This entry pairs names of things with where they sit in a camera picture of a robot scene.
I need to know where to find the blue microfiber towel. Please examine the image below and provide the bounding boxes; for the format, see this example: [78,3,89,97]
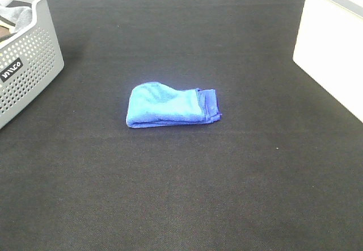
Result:
[126,82,222,128]

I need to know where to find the white plastic storage crate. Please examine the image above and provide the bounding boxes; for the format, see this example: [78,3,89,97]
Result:
[293,0,362,120]

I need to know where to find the grey perforated laundry basket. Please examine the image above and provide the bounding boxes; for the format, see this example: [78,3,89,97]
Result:
[1,0,64,127]

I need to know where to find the black table cover mat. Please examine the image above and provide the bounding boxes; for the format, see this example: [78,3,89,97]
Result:
[1,0,362,250]

